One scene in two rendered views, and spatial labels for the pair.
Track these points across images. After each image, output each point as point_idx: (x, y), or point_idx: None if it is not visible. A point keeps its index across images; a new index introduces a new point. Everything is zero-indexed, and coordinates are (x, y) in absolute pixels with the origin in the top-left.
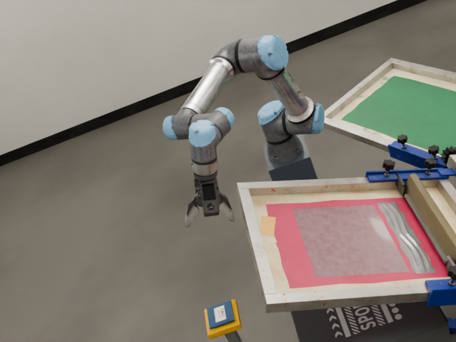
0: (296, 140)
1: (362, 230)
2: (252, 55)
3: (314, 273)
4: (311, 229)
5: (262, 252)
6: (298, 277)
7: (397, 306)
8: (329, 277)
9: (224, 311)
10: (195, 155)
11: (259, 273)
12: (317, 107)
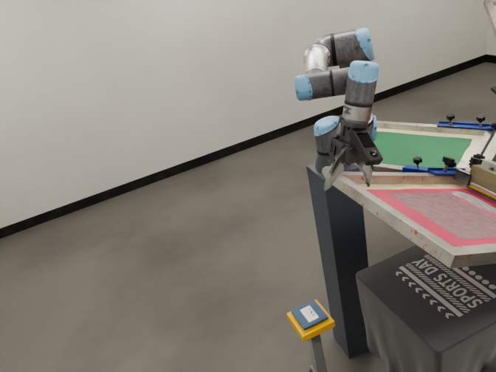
0: None
1: (458, 207)
2: (350, 42)
3: (457, 236)
4: (418, 206)
5: (403, 216)
6: (446, 239)
7: (491, 283)
8: (472, 238)
9: (312, 310)
10: (357, 94)
11: (419, 232)
12: (373, 116)
